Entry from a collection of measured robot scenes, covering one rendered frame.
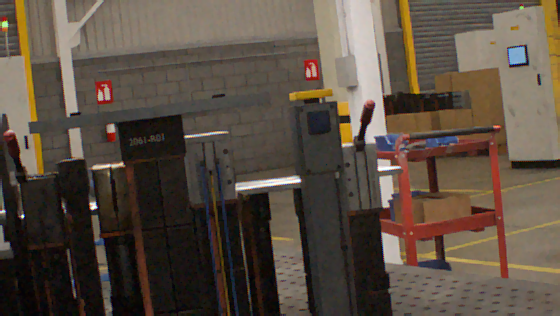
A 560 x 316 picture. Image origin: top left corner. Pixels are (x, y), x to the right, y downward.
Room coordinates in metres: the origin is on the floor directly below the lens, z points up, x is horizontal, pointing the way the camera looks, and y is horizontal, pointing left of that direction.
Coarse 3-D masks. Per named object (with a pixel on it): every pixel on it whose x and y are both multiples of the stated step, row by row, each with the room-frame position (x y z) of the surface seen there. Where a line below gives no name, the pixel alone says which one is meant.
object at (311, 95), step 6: (318, 90) 1.51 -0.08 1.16; (324, 90) 1.51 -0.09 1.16; (330, 90) 1.51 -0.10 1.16; (294, 96) 1.51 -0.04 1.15; (300, 96) 1.50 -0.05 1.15; (306, 96) 1.50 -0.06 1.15; (312, 96) 1.51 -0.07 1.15; (318, 96) 1.51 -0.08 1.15; (324, 96) 1.51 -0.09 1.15; (306, 102) 1.53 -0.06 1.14; (312, 102) 1.52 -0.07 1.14; (318, 102) 1.53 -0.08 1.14
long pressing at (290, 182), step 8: (384, 168) 1.81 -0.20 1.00; (392, 168) 1.81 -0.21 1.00; (400, 168) 1.82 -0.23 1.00; (288, 176) 1.93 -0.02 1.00; (296, 176) 1.91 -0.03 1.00; (240, 184) 1.88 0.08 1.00; (248, 184) 1.85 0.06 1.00; (256, 184) 1.83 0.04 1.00; (264, 184) 1.77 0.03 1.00; (272, 184) 1.77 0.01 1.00; (280, 184) 1.77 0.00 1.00; (288, 184) 1.77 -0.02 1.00; (296, 184) 1.77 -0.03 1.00; (240, 192) 1.76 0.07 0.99; (248, 192) 1.76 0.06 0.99; (256, 192) 1.76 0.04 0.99; (264, 192) 1.76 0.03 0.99; (64, 208) 1.81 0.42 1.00; (96, 208) 1.71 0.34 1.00; (0, 224) 1.73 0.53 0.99
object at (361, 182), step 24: (360, 168) 1.68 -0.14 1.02; (360, 192) 1.68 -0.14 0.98; (360, 216) 1.68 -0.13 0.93; (360, 240) 1.68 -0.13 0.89; (360, 264) 1.68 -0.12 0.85; (384, 264) 1.69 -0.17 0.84; (360, 288) 1.68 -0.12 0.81; (384, 288) 1.69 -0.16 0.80; (360, 312) 1.68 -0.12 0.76; (384, 312) 1.69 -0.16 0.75
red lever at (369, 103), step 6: (366, 102) 1.57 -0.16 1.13; (372, 102) 1.57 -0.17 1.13; (366, 108) 1.57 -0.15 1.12; (372, 108) 1.57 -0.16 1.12; (366, 114) 1.58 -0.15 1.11; (372, 114) 1.59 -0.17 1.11; (360, 120) 1.61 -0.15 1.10; (366, 120) 1.59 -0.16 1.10; (360, 126) 1.63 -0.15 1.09; (366, 126) 1.62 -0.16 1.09; (360, 132) 1.64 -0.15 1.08; (354, 138) 1.67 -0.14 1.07; (360, 138) 1.65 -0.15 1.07; (354, 144) 1.66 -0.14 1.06; (360, 144) 1.66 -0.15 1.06; (360, 150) 1.67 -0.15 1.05
